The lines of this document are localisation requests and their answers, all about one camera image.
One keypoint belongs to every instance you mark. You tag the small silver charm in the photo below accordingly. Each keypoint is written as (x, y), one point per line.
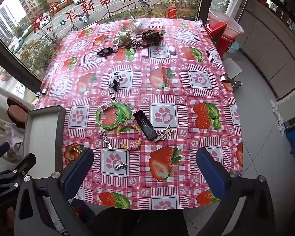
(119, 166)

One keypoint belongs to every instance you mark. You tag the clear plastic bag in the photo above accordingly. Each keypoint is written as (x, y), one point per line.
(137, 24)

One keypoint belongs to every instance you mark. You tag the green translucent bangle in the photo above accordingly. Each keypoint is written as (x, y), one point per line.
(97, 118)

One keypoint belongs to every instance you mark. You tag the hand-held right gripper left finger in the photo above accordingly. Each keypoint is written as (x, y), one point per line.
(77, 169)

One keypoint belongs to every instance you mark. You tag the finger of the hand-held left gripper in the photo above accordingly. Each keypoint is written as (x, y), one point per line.
(0, 150)
(14, 170)

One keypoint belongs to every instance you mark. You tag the strawberry print pink tablecloth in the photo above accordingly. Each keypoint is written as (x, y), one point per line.
(176, 98)

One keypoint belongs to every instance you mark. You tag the leopard print hair claw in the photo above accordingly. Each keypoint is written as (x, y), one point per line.
(151, 35)

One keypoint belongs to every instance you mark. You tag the white cloth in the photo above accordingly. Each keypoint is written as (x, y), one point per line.
(12, 132)

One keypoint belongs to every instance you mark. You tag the small clear hair clip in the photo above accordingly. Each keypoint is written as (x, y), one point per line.
(105, 39)

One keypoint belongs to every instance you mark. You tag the grey shallow tray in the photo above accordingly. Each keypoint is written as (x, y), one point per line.
(43, 132)

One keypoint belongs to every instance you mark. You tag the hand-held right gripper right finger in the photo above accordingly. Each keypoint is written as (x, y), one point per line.
(211, 174)

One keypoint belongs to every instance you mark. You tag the metal tablecloth clamp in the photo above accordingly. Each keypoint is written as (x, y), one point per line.
(41, 92)
(232, 81)

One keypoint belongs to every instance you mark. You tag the grey cabinet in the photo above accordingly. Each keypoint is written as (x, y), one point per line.
(267, 49)

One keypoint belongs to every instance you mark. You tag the grey cardboard sheet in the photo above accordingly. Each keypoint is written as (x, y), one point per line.
(232, 67)

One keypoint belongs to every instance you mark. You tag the beige hair clip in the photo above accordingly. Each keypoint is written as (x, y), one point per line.
(162, 135)

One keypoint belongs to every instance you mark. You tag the silver rhinestone hair clip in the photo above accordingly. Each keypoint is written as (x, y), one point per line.
(108, 143)

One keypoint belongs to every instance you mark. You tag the black claw hair clip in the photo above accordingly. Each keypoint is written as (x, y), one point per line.
(114, 84)

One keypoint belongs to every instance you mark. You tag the black snap hair clip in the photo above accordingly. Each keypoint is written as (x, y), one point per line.
(145, 125)

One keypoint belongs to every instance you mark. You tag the red plastic stool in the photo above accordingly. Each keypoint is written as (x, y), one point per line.
(216, 34)

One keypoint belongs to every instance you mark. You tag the black oval hair clip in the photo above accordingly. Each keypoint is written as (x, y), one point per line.
(105, 52)

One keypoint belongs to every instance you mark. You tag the white rag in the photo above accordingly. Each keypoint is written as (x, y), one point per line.
(277, 114)

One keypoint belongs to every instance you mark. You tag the blue plastic stool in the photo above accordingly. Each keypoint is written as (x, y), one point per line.
(294, 137)

